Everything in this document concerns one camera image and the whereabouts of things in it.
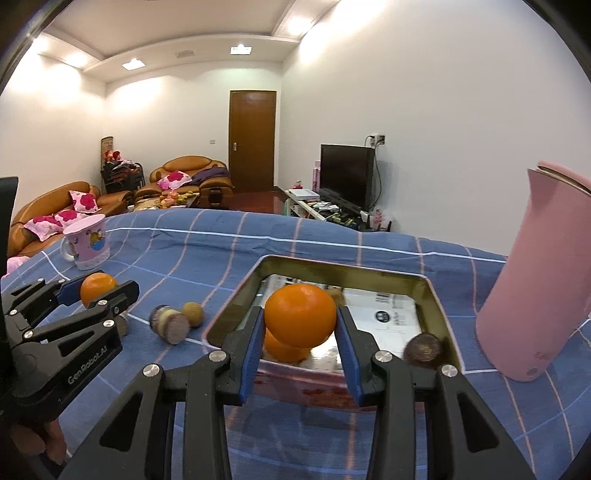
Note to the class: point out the coffee table with food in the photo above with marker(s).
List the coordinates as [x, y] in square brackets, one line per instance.
[166, 201]

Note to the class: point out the white printed carton sheet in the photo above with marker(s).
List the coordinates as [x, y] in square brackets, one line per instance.
[388, 316]

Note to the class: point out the person's left hand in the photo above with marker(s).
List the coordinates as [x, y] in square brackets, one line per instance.
[32, 441]

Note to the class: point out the pink floral pillow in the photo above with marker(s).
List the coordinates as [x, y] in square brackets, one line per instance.
[84, 201]
[42, 228]
[174, 179]
[67, 217]

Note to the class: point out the pink floral bag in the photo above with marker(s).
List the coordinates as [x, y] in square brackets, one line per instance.
[378, 218]

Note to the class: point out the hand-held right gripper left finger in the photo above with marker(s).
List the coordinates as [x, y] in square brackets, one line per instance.
[253, 355]

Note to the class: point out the square ceiling light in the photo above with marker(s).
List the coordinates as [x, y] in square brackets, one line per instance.
[133, 63]
[240, 50]

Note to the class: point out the orange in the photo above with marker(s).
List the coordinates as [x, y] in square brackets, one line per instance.
[300, 314]
[286, 353]
[98, 288]

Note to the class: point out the white television stand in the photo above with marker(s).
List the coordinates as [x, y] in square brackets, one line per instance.
[300, 207]

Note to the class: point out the pink tin box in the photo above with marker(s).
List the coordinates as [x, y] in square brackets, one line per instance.
[443, 314]

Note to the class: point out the brown wooden door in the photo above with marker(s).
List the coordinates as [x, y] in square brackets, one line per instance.
[253, 143]

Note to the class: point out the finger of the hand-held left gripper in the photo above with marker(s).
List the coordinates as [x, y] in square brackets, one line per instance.
[117, 297]
[71, 290]

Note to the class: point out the small yellow-brown fruit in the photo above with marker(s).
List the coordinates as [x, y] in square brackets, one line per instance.
[193, 314]

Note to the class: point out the pink electric kettle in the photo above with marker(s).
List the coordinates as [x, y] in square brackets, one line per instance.
[531, 300]

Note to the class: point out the purple cut taro piece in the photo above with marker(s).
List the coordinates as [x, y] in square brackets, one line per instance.
[168, 325]

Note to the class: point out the white wall socket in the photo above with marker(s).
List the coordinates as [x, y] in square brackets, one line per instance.
[376, 139]

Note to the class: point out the purple throw blanket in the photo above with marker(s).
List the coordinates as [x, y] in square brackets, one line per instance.
[210, 175]

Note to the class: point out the pink cartoon mug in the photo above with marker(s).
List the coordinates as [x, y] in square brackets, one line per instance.
[87, 244]

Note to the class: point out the pink cloth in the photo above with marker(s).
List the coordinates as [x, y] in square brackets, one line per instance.
[17, 265]

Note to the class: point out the brown leather armchair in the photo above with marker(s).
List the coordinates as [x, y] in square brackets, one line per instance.
[203, 189]

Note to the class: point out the white set-top box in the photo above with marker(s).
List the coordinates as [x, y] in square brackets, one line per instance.
[303, 194]

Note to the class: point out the brown leather sofa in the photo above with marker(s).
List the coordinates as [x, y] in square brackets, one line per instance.
[41, 203]

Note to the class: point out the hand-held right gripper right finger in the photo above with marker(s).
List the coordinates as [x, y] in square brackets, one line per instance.
[348, 360]

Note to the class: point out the black rack with clothes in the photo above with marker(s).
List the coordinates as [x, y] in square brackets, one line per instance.
[122, 170]

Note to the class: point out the dark brown passion fruit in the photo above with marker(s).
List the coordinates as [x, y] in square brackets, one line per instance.
[424, 349]

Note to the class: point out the black television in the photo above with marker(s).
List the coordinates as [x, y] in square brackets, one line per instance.
[346, 175]

